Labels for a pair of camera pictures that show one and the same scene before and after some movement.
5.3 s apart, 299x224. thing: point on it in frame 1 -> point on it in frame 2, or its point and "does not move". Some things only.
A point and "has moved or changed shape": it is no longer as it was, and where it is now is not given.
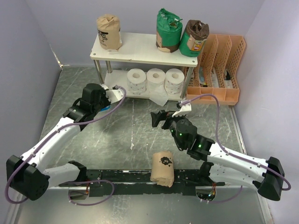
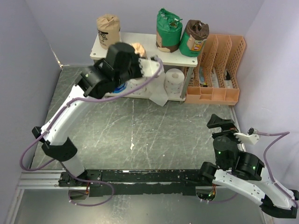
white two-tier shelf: x=137 y=48 does not move
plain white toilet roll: x=155 y=78 does not move
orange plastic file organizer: x=217 y=73 does not move
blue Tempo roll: x=106 y=108 has moved or changed shape
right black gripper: x=161 y=115 -> x=228 y=126
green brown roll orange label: x=195 y=35 does not move
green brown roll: x=168 y=30 does not move
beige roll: x=108 y=28 does not move
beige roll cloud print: x=162 y=169 -> x=138 y=48
